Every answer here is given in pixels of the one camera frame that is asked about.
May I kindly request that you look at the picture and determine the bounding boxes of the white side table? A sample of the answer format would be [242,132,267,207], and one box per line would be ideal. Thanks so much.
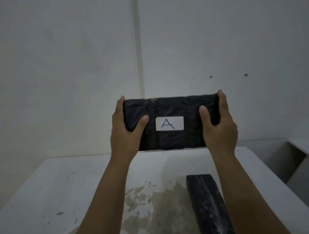
[270,139,309,208]

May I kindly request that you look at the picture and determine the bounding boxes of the person's left hand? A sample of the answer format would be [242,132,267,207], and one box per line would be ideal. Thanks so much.
[111,96,150,161]

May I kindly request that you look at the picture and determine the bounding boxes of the person's right hand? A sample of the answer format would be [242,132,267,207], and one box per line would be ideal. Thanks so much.
[199,89,239,159]

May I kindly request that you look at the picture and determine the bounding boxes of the black block white label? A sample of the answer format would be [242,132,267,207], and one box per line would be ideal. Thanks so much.
[123,94,221,152]

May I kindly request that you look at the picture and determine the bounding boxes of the person's left forearm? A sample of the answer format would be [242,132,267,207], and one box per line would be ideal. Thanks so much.
[76,154,136,234]

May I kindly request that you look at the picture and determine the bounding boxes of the person's right forearm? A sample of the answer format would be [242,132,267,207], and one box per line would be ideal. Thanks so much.
[212,153,291,234]

